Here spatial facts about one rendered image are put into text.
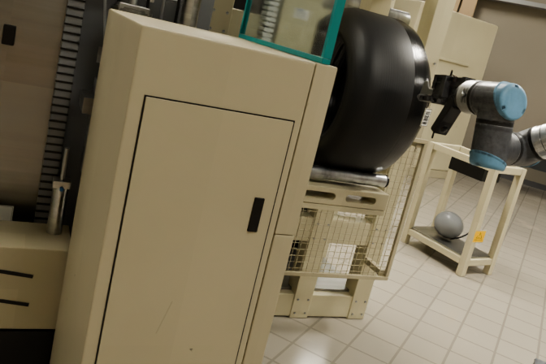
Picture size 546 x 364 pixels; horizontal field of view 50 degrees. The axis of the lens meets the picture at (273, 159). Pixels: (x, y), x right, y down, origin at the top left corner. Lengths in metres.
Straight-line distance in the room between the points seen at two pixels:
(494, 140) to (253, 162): 0.64
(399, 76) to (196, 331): 1.00
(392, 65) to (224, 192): 0.85
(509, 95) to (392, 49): 0.48
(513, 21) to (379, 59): 7.57
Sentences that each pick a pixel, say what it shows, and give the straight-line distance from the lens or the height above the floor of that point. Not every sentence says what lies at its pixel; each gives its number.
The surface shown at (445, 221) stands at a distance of 4.43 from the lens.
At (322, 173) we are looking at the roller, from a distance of 1.91.
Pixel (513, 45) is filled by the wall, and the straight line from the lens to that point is 9.30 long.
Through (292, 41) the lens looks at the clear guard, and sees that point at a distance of 1.35.
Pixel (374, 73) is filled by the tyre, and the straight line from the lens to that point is 1.80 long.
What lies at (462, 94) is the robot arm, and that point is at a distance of 1.59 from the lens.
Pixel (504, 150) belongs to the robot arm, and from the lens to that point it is 1.54.
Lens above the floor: 1.31
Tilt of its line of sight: 12 degrees down
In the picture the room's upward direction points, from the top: 13 degrees clockwise
